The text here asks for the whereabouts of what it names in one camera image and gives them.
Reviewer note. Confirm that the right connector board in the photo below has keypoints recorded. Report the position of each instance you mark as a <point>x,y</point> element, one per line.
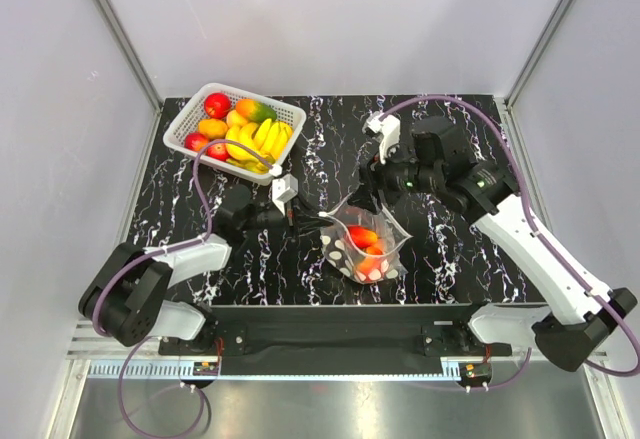
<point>477,370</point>

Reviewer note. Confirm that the white plastic fruit basket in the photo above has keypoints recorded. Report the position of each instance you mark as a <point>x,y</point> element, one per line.
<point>187,121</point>

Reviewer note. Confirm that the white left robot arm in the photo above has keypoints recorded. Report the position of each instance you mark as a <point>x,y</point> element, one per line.
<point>126,299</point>

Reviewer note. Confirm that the left connector board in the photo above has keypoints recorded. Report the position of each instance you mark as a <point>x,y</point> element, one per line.
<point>206,368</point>

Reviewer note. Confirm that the green orange mango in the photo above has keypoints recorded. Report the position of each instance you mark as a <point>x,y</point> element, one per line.
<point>255,111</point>

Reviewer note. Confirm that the yellow banana bunch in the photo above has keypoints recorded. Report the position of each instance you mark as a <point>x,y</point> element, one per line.
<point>267,139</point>

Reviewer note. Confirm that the small red apple front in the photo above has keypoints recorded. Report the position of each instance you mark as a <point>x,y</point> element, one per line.
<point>196,142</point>

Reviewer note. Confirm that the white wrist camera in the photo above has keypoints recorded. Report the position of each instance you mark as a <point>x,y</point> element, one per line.
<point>283,190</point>
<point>386,130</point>

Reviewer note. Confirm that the aluminium front rail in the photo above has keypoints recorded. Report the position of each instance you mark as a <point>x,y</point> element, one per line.
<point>108,359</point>

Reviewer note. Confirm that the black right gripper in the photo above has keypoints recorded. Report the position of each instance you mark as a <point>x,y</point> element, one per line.
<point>374,176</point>

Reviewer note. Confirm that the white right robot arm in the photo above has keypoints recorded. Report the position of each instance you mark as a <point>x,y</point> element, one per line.
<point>579,312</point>

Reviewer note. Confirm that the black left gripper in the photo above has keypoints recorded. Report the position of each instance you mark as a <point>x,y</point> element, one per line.
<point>302,219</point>

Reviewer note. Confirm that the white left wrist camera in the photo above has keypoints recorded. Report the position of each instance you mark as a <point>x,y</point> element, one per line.
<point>283,190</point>

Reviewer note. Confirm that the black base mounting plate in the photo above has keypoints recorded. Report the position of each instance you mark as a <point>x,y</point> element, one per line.
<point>389,343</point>

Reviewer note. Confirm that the clear dotted zip top bag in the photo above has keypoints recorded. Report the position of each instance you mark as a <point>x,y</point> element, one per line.
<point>340,252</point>

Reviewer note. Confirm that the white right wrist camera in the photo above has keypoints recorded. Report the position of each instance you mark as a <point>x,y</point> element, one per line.
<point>386,130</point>

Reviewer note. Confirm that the connector board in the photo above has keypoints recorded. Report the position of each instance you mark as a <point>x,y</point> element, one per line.
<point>206,368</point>
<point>477,370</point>

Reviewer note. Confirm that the small red apple middle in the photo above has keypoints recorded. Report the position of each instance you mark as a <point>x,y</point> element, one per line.
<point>218,152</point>

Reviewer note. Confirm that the red apple back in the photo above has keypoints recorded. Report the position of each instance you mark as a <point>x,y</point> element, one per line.
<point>217,105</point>

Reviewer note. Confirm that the aluminium frame post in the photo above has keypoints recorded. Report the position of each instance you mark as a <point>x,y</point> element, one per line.
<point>552,25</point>
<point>109,14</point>

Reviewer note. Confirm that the right aluminium frame post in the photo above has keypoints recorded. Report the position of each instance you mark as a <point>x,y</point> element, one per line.
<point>552,25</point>

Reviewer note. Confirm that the left aluminium frame post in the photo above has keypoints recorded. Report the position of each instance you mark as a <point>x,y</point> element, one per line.
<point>109,14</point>

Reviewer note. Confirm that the small red apple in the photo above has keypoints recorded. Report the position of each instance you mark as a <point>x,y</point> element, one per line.
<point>196,142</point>
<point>218,152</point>

